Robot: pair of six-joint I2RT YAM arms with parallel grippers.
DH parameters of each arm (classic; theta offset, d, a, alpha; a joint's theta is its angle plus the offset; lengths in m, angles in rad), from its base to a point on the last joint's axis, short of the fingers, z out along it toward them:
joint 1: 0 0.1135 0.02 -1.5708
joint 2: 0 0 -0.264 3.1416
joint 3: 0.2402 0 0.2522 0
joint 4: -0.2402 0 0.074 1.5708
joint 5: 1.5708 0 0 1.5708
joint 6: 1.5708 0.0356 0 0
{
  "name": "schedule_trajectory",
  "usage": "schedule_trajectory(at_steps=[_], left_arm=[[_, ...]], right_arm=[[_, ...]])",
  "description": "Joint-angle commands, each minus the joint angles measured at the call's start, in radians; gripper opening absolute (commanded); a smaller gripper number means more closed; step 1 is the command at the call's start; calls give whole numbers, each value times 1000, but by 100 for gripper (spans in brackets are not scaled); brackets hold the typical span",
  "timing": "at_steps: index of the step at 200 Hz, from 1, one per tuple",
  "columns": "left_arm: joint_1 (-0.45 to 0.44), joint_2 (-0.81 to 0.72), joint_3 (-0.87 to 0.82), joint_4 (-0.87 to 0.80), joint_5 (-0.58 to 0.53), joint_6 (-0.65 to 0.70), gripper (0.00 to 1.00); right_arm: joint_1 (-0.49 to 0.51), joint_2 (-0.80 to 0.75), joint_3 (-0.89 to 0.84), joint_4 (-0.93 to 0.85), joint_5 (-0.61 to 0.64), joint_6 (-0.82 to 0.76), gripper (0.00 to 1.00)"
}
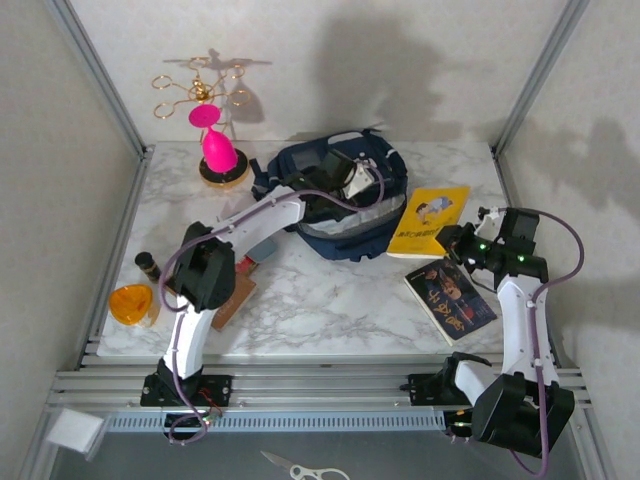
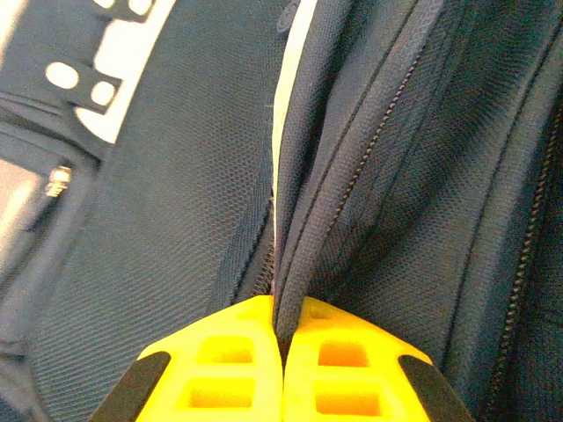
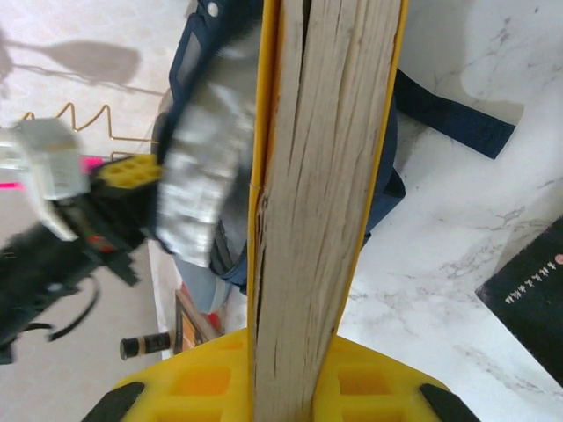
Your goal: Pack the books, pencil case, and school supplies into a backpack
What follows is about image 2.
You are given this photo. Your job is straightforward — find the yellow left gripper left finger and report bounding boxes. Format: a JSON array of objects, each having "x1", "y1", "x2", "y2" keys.
[{"x1": 90, "y1": 295, "x2": 282, "y2": 422}]

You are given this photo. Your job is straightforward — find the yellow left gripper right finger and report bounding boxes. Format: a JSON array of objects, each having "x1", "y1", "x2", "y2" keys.
[{"x1": 281, "y1": 296, "x2": 476, "y2": 422}]

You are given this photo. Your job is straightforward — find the navy blue backpack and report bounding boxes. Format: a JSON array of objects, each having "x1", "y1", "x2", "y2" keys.
[{"x1": 0, "y1": 0, "x2": 563, "y2": 422}]

